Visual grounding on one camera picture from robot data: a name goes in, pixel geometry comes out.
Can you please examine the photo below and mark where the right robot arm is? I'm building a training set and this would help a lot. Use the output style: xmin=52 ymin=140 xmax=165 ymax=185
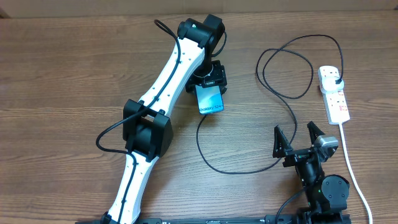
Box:
xmin=266 ymin=121 xmax=351 ymax=224

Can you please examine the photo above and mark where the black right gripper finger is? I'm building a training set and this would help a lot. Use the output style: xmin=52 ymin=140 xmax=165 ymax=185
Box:
xmin=272 ymin=125 xmax=293 ymax=158
xmin=307 ymin=121 xmax=325 ymax=144

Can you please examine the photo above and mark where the white power strip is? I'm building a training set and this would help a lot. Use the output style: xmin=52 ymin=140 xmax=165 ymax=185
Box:
xmin=317 ymin=65 xmax=350 ymax=125

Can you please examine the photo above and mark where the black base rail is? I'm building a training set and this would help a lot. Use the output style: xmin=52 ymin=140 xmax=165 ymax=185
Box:
xmin=75 ymin=215 xmax=352 ymax=224

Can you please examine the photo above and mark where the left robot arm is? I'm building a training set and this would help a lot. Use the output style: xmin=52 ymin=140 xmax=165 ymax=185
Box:
xmin=96 ymin=14 xmax=227 ymax=223

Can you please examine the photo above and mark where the blue Galaxy smartphone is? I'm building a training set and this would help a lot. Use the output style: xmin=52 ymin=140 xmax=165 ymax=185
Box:
xmin=195 ymin=85 xmax=224 ymax=115

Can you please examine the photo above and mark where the white power strip cord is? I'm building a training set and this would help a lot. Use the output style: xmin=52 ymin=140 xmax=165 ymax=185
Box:
xmin=338 ymin=123 xmax=374 ymax=224

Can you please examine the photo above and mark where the white charger plug adapter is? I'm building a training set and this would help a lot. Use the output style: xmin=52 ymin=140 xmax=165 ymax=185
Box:
xmin=320 ymin=77 xmax=345 ymax=94

